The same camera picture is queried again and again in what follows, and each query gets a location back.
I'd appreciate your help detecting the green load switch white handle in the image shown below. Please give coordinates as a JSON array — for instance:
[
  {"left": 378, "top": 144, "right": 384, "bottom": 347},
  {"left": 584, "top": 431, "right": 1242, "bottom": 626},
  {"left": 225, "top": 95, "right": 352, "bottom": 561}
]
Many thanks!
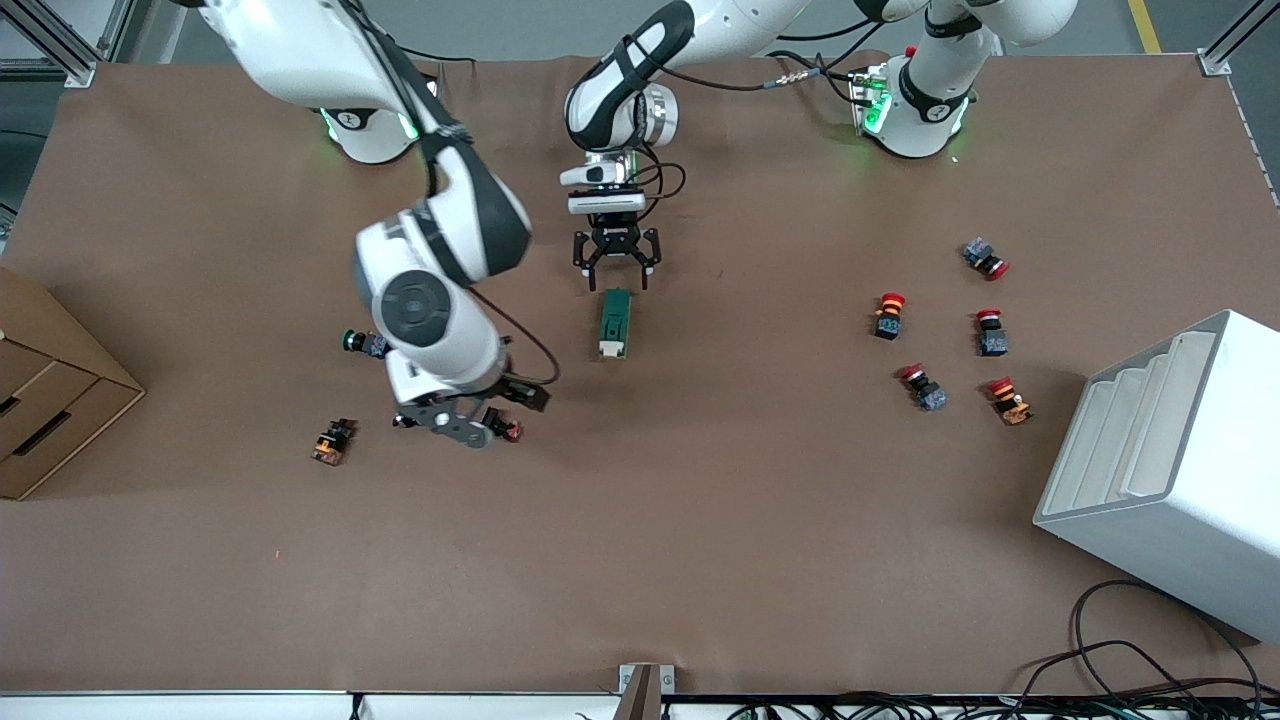
[{"left": 597, "top": 288, "right": 634, "bottom": 362}]

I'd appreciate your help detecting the brown paper table cover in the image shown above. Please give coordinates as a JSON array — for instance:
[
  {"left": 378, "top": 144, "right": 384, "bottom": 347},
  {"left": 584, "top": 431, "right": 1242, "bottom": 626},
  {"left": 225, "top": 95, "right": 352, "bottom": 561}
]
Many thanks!
[{"left": 0, "top": 53, "right": 1280, "bottom": 697}]

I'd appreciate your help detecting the red mushroom button orange block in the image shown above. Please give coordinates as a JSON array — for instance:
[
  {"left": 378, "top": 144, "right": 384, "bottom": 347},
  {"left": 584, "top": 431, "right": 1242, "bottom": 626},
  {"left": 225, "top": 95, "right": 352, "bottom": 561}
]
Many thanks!
[{"left": 985, "top": 375, "right": 1035, "bottom": 428}]

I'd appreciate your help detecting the brown cardboard box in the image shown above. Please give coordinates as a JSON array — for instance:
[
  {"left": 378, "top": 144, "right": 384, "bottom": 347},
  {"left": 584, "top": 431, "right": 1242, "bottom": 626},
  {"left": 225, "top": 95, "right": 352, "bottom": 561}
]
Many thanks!
[{"left": 0, "top": 264, "right": 148, "bottom": 502}]

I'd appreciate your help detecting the white stepped rack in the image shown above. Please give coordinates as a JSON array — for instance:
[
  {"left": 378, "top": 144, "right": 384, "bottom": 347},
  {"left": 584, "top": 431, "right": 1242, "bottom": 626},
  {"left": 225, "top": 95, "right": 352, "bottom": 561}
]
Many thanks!
[{"left": 1031, "top": 308, "right": 1280, "bottom": 646}]

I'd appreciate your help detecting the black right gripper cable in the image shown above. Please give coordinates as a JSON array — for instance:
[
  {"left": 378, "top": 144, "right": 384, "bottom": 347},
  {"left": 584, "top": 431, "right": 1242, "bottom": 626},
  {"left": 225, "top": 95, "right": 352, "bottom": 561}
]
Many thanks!
[{"left": 468, "top": 288, "right": 561, "bottom": 388}]

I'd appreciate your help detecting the black left arm base cable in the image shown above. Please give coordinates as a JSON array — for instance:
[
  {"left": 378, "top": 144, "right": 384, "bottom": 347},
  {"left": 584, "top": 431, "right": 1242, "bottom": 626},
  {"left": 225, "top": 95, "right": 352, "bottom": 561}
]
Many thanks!
[{"left": 688, "top": 18, "right": 883, "bottom": 107}]

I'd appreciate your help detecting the black arm base cable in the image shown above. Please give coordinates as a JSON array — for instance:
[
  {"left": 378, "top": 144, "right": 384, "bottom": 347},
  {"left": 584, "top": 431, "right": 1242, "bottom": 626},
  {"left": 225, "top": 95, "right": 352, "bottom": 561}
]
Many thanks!
[
  {"left": 688, "top": 18, "right": 883, "bottom": 107},
  {"left": 398, "top": 43, "right": 478, "bottom": 68}
]

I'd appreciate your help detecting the black right arm base cable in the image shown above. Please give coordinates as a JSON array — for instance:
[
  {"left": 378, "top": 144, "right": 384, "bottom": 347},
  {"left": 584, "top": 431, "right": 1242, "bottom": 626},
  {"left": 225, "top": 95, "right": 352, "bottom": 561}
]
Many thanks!
[{"left": 398, "top": 43, "right": 478, "bottom": 68}]

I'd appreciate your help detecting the metal table edge bracket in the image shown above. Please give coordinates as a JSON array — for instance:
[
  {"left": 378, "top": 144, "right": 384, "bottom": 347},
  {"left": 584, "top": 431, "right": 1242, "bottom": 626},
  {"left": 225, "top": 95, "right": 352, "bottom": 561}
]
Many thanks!
[{"left": 617, "top": 662, "right": 677, "bottom": 720}]

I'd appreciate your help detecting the white table edge rail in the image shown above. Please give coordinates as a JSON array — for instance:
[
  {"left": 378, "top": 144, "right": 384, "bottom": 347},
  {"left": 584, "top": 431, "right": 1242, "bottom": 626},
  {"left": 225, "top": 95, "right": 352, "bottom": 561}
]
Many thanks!
[{"left": 0, "top": 690, "right": 623, "bottom": 720}]

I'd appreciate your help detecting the black cable bundle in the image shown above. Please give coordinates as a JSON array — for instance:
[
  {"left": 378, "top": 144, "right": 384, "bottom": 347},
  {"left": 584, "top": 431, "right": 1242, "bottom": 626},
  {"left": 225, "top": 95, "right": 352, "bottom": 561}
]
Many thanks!
[{"left": 728, "top": 690, "right": 1280, "bottom": 720}]

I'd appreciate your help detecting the aluminium frame profile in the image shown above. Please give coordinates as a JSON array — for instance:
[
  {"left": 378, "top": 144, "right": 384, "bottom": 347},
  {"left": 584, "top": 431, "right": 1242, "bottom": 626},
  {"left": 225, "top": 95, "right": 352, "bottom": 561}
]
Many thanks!
[
  {"left": 1197, "top": 0, "right": 1280, "bottom": 78},
  {"left": 0, "top": 0, "right": 137, "bottom": 89}
]

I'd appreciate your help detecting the black looped cable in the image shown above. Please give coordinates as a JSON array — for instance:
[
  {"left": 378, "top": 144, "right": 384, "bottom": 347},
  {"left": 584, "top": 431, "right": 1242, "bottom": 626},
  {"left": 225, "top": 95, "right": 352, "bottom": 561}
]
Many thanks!
[{"left": 1018, "top": 579, "right": 1267, "bottom": 703}]

